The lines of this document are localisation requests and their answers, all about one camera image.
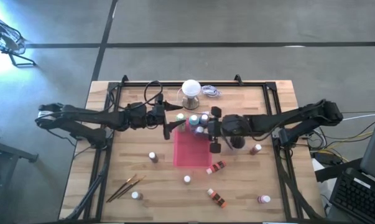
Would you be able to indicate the black keyboard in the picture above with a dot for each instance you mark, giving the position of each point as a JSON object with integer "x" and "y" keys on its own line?
{"x": 358, "y": 199}

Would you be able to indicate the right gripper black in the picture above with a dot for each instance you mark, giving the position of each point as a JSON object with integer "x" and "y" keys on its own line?
{"x": 235, "y": 126}

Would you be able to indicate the large teal paint bottle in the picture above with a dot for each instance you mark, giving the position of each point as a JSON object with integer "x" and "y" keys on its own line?
{"x": 193, "y": 119}

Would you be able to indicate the black side cart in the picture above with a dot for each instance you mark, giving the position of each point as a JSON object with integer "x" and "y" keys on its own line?
{"x": 3, "y": 149}

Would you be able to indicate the green paint bottle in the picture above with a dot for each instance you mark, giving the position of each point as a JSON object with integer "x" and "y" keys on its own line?
{"x": 180, "y": 117}

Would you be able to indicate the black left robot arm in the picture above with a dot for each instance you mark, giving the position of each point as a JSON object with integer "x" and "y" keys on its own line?
{"x": 87, "y": 116}

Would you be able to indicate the red paint bottle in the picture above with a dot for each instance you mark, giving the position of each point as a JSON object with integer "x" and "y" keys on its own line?
{"x": 216, "y": 167}

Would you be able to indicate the purple plastic cup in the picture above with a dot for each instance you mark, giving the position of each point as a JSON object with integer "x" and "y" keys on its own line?
{"x": 238, "y": 142}

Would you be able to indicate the black power brick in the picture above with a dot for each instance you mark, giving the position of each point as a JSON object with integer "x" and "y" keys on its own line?
{"x": 328, "y": 157}

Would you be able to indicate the black floor fan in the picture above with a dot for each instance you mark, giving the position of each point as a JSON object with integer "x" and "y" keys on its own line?
{"x": 5, "y": 39}

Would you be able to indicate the orange paint bottle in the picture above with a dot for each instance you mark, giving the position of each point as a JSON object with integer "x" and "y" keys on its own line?
{"x": 217, "y": 198}

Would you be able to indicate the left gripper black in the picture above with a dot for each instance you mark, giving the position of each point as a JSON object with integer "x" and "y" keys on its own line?
{"x": 140, "y": 115}

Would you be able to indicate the black metal table frame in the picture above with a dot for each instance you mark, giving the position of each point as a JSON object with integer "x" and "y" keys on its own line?
{"x": 224, "y": 84}

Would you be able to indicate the reddish brown paint bottle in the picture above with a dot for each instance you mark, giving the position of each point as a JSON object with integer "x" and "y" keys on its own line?
{"x": 255, "y": 150}

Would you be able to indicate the white dome glass jar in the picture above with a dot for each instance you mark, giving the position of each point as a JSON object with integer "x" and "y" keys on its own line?
{"x": 191, "y": 90}

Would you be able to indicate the small brown paint bottle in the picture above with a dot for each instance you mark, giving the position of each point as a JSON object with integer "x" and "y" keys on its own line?
{"x": 153, "y": 157}

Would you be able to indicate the pink plastic tray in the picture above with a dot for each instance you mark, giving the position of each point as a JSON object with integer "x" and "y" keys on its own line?
{"x": 190, "y": 152}

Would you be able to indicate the small grey paint bottle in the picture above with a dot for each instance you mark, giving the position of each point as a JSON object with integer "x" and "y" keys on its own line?
{"x": 136, "y": 195}

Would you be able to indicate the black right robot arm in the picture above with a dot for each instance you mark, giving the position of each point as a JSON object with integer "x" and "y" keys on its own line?
{"x": 293, "y": 119}

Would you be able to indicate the pink paint bottle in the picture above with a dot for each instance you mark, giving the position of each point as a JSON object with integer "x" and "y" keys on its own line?
{"x": 264, "y": 199}

